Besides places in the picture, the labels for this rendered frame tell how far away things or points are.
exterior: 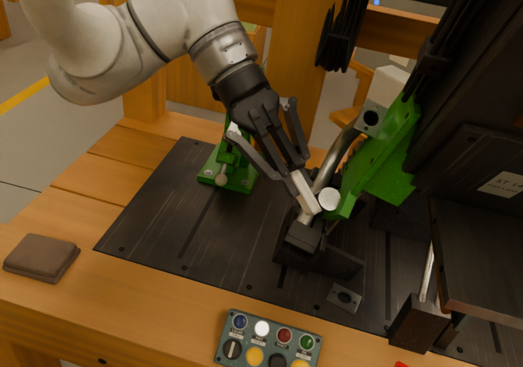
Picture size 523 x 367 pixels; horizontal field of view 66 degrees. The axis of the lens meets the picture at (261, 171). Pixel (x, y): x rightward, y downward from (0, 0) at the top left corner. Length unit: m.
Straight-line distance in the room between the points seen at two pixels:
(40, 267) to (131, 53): 0.39
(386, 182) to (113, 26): 0.45
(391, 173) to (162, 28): 0.40
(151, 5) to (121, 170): 0.51
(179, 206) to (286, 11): 0.48
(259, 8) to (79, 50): 0.57
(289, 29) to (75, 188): 0.59
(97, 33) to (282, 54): 0.50
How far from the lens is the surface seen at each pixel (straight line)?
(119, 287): 0.76
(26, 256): 0.80
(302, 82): 0.99
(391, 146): 0.61
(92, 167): 1.04
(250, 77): 0.58
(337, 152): 0.79
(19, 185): 2.45
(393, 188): 0.67
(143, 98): 1.16
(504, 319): 0.59
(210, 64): 0.58
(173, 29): 0.60
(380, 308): 0.81
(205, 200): 0.90
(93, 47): 0.58
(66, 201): 0.96
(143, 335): 0.71
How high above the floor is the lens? 1.51
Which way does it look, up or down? 38 degrees down
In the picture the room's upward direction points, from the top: 10 degrees clockwise
